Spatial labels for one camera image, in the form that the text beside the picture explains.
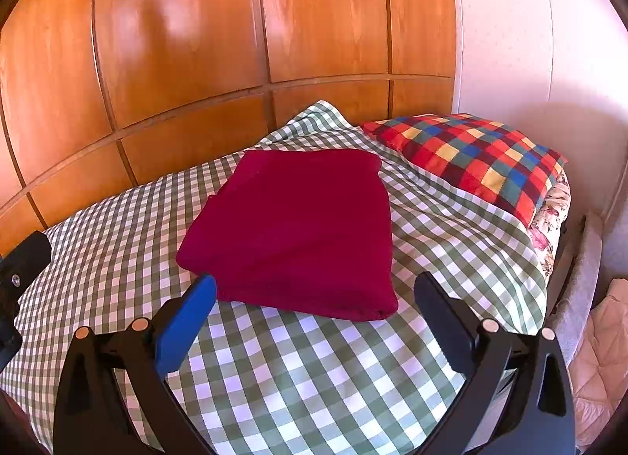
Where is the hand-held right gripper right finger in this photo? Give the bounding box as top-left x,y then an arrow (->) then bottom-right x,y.
413,271 -> 576,455

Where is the floral pillow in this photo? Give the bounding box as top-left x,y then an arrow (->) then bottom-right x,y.
527,174 -> 573,273

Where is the dark red cloth garment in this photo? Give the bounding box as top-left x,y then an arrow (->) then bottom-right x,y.
175,148 -> 399,321

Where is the green checkered bed sheet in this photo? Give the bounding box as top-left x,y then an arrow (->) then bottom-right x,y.
0,101 -> 572,455

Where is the multicoloured checked pillow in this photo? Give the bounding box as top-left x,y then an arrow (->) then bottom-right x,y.
360,113 -> 569,227

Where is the pale pink quilt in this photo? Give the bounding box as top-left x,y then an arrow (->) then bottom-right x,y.
571,278 -> 628,448

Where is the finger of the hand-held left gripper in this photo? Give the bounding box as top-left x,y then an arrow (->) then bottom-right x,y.
0,232 -> 52,318

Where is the grey padded bed frame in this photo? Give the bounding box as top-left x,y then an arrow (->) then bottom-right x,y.
552,212 -> 606,367

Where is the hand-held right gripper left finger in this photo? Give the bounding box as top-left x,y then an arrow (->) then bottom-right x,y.
53,273 -> 219,455

